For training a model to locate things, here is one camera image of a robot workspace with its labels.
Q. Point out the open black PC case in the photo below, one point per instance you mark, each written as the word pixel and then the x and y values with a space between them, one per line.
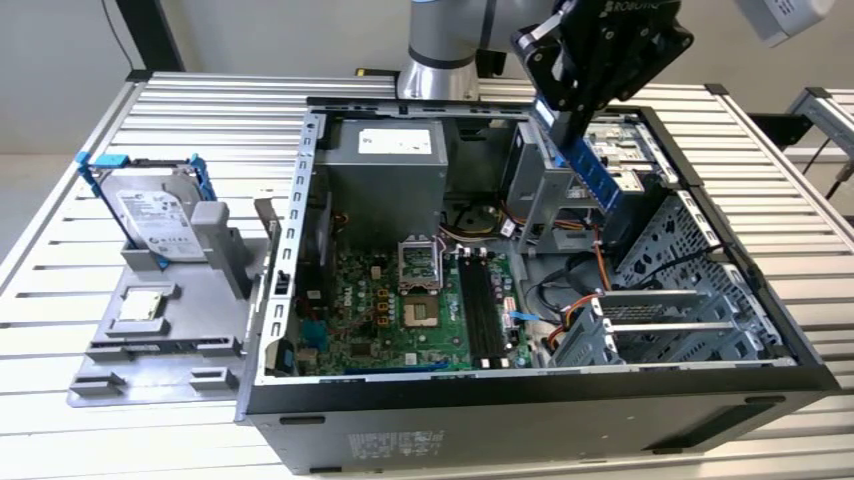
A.
pixel 468 425

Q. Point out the green motherboard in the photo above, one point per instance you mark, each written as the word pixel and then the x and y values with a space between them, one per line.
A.
pixel 361 330

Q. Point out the black table corner cap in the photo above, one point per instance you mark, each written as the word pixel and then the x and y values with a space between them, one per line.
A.
pixel 716 89
pixel 141 76

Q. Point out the grey power supply unit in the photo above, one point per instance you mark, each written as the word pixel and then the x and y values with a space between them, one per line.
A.
pixel 381 200

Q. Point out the blue expansion slot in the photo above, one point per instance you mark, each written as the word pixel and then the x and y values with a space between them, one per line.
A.
pixel 401 368

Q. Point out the black vertical frame post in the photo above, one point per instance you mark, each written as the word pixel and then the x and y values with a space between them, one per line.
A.
pixel 157 35

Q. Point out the grey plastic parts rack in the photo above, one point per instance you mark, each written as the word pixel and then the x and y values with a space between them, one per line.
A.
pixel 201 310

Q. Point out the metal drive bay cage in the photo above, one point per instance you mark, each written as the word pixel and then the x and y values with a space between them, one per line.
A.
pixel 534 200

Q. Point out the silver CPU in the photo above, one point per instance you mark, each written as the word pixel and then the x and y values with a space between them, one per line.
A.
pixel 141 305

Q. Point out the metal disk bay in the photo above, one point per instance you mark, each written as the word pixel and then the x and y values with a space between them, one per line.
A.
pixel 668 327

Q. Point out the hard disk in blue carrier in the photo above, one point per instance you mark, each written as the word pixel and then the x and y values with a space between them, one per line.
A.
pixel 154 220

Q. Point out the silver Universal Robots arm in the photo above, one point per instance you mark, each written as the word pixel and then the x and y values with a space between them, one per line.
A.
pixel 441 30

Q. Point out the neighbouring slatted metal table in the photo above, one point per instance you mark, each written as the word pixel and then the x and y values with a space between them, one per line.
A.
pixel 835 107

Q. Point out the black table connector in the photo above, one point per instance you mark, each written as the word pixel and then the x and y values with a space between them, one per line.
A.
pixel 777 129

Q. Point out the black case latch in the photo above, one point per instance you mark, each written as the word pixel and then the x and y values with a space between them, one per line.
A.
pixel 284 282

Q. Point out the CPU socket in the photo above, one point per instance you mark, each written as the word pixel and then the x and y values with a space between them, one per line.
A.
pixel 422 311

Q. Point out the yellow black plug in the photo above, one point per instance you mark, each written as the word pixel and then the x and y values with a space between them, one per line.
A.
pixel 364 72

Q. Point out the blue RAM stick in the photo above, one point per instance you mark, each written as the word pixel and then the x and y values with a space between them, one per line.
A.
pixel 601 175
pixel 167 345

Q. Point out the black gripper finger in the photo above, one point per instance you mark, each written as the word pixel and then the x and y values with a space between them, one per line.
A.
pixel 650 60
pixel 541 65

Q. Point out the black plastic fan shroud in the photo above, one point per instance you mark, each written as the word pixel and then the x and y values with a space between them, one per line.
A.
pixel 324 260

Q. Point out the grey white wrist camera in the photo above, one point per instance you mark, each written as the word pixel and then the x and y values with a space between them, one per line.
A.
pixel 788 20

